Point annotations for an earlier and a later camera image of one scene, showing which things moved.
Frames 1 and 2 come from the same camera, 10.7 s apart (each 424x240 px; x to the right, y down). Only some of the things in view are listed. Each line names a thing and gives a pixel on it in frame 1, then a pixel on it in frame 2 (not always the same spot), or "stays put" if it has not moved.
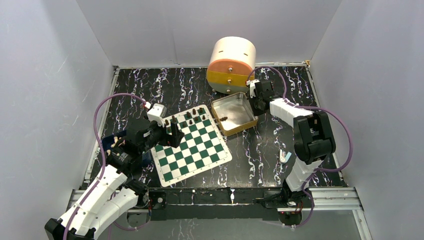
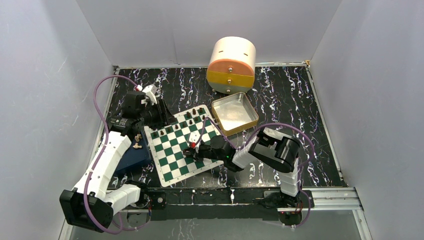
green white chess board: (203, 148) stays put
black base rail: (208, 204) stays put
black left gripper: (176, 136) → (164, 116)
